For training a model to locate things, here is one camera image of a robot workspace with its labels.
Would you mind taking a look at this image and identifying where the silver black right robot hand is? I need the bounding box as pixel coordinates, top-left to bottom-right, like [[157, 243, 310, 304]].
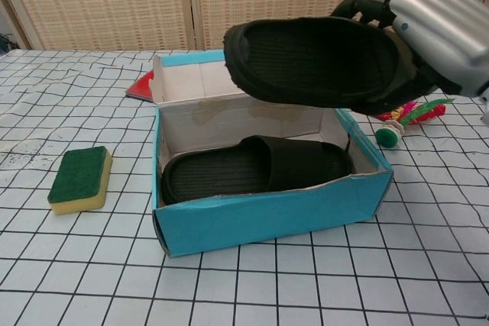
[[330, 0, 489, 98]]

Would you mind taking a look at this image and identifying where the green yellow sponge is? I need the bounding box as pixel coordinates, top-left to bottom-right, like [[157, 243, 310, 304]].
[[47, 145, 113, 215]]

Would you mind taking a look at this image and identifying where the colourful feather shuttlecock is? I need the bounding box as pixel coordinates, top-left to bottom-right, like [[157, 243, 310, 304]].
[[374, 97, 458, 148]]

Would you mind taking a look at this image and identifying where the dark green plant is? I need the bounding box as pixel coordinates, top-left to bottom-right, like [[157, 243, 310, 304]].
[[0, 31, 18, 54]]

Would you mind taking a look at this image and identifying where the red flat pad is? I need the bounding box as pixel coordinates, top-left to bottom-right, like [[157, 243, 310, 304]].
[[124, 72, 155, 102]]

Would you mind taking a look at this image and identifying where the blue cardboard shoe box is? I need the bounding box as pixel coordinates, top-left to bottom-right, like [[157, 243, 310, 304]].
[[151, 50, 393, 259]]

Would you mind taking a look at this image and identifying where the blue checkered tablecloth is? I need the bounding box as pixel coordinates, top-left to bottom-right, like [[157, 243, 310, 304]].
[[0, 47, 489, 326]]

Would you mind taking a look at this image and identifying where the black rubber slipper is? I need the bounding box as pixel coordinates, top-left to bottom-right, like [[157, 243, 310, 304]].
[[160, 134, 355, 205], [222, 15, 444, 116]]

